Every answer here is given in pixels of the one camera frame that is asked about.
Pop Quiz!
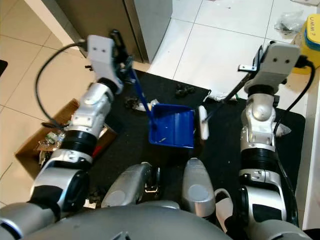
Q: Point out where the black floor mat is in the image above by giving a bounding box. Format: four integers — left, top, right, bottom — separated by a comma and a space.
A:
87, 70, 307, 221

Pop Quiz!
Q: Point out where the white paper scrap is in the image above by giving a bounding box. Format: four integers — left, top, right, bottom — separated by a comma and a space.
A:
209, 91, 237, 102

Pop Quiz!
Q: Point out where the cardboard box with rubbish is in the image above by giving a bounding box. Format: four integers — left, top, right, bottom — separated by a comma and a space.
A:
14, 98, 118, 170

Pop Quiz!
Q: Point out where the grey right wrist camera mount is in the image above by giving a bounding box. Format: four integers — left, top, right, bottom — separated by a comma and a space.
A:
250, 42, 304, 90

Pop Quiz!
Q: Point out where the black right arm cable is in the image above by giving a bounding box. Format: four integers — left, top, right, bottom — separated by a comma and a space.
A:
273, 54, 317, 223

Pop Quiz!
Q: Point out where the grey and brown cabinet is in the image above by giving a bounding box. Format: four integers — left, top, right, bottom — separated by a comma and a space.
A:
54, 0, 174, 65

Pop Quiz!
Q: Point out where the silver robot leg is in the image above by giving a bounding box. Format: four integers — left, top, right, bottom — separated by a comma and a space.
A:
181, 157, 217, 219
101, 162, 162, 209

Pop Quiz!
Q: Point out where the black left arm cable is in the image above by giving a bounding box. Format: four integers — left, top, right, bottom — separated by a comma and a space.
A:
35, 41, 91, 128

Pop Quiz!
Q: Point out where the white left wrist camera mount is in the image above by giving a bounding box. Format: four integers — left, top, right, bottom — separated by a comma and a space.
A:
86, 34, 124, 83

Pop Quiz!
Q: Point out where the small black crumpled rubbish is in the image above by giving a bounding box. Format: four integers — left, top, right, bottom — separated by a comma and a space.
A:
174, 83, 197, 99

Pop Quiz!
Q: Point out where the blue plastic dustpan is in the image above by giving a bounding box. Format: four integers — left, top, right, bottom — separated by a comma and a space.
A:
129, 69, 196, 150

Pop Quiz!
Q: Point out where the yellow container with blue lid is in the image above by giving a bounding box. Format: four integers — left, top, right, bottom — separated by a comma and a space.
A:
291, 13, 320, 76

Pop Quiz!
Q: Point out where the silver right robot leg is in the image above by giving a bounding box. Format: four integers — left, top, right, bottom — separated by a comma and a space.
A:
181, 157, 217, 219

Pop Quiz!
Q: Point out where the grey crumpled wrapper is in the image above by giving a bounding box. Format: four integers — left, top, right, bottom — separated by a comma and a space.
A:
124, 95, 152, 112

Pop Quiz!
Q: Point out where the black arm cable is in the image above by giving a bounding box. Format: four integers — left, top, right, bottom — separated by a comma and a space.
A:
35, 41, 91, 128
273, 54, 317, 223

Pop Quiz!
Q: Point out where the crumpled clear plastic bag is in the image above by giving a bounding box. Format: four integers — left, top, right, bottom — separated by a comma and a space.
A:
274, 10, 306, 37

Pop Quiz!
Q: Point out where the white brush with black handle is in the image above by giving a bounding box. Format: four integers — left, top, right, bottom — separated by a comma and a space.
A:
198, 74, 252, 141

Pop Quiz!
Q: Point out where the grey robot torso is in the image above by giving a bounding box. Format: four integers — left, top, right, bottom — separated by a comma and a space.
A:
22, 204, 303, 240

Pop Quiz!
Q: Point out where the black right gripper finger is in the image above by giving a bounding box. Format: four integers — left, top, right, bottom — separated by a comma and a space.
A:
238, 61, 261, 82

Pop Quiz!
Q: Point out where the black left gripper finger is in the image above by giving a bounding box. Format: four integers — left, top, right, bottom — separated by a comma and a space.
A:
121, 59, 138, 84

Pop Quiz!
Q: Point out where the silver left robot leg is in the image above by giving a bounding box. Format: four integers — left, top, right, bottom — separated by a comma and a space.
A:
101, 162, 162, 209

